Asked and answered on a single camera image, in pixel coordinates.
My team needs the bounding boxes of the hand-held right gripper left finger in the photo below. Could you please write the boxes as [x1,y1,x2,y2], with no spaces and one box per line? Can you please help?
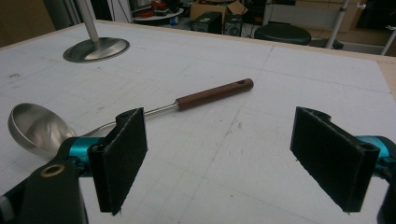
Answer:
[57,107,149,217]

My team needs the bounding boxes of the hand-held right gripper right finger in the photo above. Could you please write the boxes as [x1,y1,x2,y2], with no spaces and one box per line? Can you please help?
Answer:
[290,106,396,214]

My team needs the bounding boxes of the steel ladle with brown handle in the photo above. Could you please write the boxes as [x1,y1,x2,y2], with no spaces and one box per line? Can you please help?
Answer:
[7,77,255,161]

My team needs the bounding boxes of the metal stand with round base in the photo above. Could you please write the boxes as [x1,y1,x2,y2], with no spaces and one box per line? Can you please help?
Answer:
[63,0,131,63]

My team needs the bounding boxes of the white metal stand pole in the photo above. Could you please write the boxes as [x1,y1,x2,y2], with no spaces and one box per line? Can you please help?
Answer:
[325,0,350,49]

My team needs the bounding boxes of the black round stool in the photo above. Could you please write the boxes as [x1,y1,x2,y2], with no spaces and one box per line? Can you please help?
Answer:
[254,22,313,47]

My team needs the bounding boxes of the round white table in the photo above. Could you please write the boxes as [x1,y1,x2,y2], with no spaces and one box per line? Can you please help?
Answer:
[133,7,185,22]

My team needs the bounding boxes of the black electronic box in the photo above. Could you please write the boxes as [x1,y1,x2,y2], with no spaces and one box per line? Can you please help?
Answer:
[191,11,223,35]

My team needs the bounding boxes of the cardboard box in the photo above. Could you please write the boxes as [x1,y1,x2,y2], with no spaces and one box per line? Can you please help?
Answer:
[189,0,249,22]

